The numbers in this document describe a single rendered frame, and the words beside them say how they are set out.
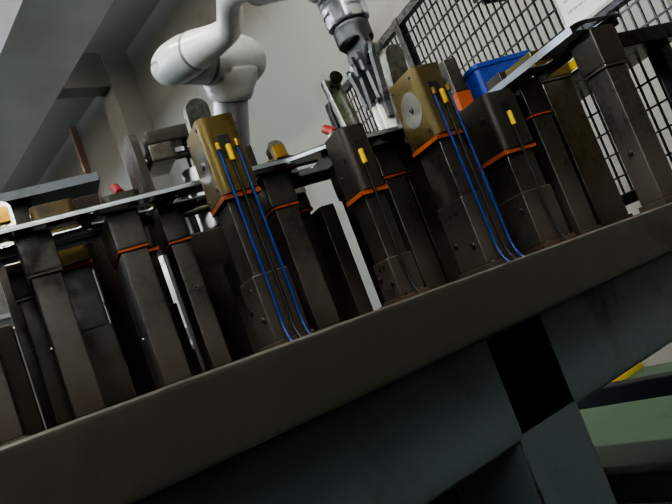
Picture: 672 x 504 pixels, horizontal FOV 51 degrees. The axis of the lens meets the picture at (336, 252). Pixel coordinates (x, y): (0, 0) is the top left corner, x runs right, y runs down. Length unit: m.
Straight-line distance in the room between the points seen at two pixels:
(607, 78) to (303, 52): 4.08
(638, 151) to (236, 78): 1.13
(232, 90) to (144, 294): 0.95
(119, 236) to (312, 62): 4.01
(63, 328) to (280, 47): 4.37
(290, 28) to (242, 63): 3.29
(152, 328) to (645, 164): 0.77
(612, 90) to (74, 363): 0.88
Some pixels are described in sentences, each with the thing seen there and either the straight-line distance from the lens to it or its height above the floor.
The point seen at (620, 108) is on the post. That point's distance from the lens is 1.14.
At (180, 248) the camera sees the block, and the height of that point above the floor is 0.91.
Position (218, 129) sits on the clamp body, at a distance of 1.02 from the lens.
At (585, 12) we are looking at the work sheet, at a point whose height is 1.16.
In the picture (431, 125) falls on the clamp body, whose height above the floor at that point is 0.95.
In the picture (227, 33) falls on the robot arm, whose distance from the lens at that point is 1.65.
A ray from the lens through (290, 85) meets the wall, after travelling 5.24.
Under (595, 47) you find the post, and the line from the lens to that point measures 1.15.
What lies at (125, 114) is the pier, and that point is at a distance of 6.99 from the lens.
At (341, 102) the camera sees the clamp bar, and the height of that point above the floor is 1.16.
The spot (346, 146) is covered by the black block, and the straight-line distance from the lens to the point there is 1.09.
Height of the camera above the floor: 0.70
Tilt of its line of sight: 6 degrees up
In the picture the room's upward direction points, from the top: 21 degrees counter-clockwise
